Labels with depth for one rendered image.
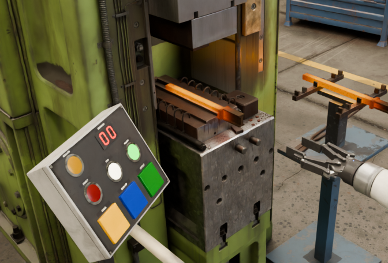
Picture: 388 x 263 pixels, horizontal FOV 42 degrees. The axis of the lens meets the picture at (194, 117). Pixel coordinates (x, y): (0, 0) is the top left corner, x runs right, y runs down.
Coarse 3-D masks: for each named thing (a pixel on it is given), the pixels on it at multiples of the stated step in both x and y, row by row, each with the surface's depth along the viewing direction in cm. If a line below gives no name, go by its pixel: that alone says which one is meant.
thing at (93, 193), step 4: (88, 188) 123; (92, 188) 124; (96, 188) 125; (88, 192) 123; (92, 192) 124; (96, 192) 125; (88, 196) 122; (92, 196) 123; (96, 196) 124; (92, 200) 123; (96, 200) 124
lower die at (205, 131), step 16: (176, 80) 205; (160, 96) 193; (176, 96) 192; (208, 96) 191; (160, 112) 186; (176, 112) 183; (192, 112) 180; (208, 112) 180; (192, 128) 174; (208, 128) 176; (224, 128) 182
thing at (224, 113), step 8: (168, 88) 197; (176, 88) 194; (184, 96) 190; (192, 96) 188; (200, 96) 187; (208, 104) 181; (216, 104) 181; (224, 112) 177; (232, 112) 173; (240, 112) 172; (224, 120) 177; (232, 120) 175; (240, 120) 171
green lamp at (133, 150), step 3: (132, 144) 140; (129, 147) 139; (132, 147) 140; (135, 147) 141; (129, 150) 139; (132, 150) 140; (135, 150) 140; (138, 150) 142; (129, 153) 138; (132, 153) 139; (135, 153) 140; (138, 153) 141; (132, 156) 139; (135, 156) 140; (138, 156) 141; (135, 159) 140
